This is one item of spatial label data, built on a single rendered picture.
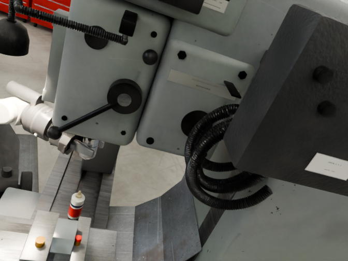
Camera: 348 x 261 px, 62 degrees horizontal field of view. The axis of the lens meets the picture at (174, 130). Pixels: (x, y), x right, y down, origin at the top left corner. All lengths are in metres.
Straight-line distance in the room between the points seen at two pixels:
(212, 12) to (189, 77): 0.13
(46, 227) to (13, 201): 0.34
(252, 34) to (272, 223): 0.42
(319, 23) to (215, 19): 0.26
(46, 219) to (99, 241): 0.16
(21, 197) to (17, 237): 0.32
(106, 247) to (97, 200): 0.26
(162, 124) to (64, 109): 0.21
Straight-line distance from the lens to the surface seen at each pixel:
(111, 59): 0.60
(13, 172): 1.64
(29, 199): 1.19
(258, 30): 0.61
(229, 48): 0.60
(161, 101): 0.61
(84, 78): 0.63
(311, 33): 0.35
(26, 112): 0.86
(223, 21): 0.57
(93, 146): 0.80
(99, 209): 1.08
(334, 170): 0.46
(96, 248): 0.90
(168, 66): 0.58
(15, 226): 0.92
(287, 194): 0.68
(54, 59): 0.71
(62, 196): 1.10
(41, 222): 0.88
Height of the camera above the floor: 1.72
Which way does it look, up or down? 29 degrees down
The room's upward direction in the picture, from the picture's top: 22 degrees clockwise
